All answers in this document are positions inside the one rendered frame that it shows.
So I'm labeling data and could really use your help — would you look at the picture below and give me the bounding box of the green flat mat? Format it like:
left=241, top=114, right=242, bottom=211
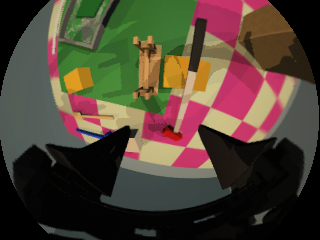
left=56, top=0, right=197, bottom=116

